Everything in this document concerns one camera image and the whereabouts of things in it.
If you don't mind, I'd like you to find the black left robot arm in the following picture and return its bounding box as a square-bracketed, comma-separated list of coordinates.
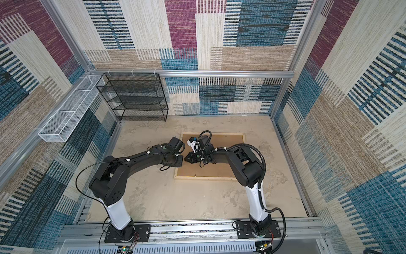
[89, 137, 185, 243]

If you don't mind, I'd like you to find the brown cardboard backing board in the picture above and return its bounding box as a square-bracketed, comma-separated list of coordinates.
[177, 134, 244, 178]

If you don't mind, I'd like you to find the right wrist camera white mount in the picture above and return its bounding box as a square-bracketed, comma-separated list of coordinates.
[187, 137, 200, 153]

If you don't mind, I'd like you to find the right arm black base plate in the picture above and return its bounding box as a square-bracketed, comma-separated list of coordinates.
[232, 220, 282, 239]

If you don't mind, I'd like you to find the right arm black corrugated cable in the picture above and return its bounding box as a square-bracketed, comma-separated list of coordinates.
[228, 142, 287, 254]

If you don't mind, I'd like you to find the white wire mesh basket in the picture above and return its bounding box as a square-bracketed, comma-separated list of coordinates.
[38, 75, 102, 142]

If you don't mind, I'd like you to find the aluminium mounting rail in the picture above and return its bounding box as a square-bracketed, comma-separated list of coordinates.
[53, 217, 334, 254]

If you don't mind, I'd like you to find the black wire mesh shelf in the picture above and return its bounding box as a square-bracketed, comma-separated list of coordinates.
[96, 73, 169, 121]

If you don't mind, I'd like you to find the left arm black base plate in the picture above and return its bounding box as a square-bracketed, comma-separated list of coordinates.
[104, 224, 151, 244]

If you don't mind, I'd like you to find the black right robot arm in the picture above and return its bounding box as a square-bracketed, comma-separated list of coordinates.
[185, 130, 272, 237]

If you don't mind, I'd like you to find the light wooden picture frame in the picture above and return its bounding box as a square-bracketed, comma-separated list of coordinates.
[173, 132, 246, 182]

